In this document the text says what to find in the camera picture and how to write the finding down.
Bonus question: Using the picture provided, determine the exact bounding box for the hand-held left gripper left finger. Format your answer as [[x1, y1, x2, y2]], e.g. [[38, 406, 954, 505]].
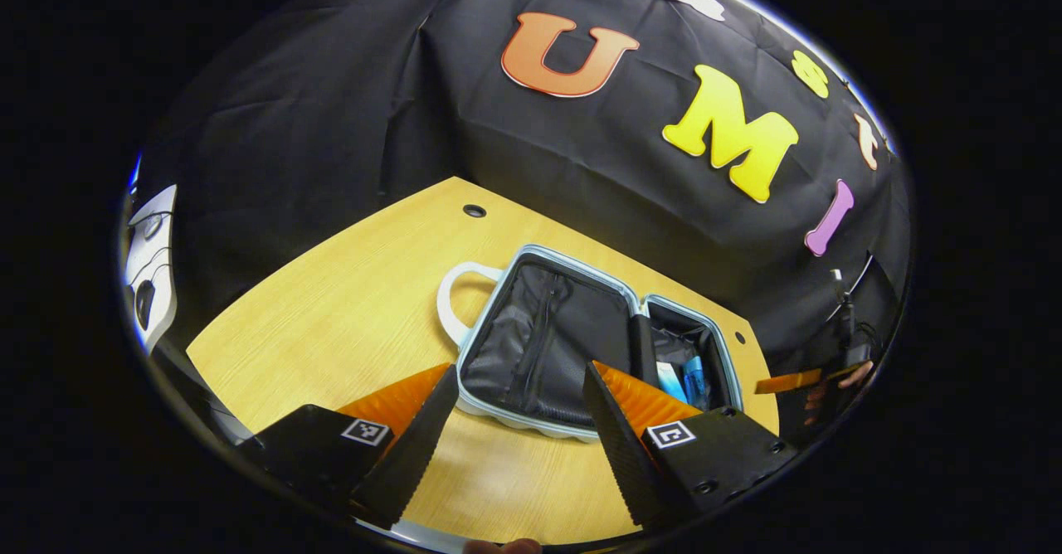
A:
[[236, 362, 460, 530]]

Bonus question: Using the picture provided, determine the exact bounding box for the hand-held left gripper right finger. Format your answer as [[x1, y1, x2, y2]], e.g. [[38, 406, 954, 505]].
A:
[[582, 361, 799, 532]]

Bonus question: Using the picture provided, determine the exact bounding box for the light blue suitcase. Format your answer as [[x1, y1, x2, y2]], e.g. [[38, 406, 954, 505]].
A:
[[436, 244, 745, 444]]

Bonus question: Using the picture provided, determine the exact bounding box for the white printed board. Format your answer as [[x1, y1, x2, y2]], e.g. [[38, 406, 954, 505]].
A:
[[123, 184, 179, 354]]

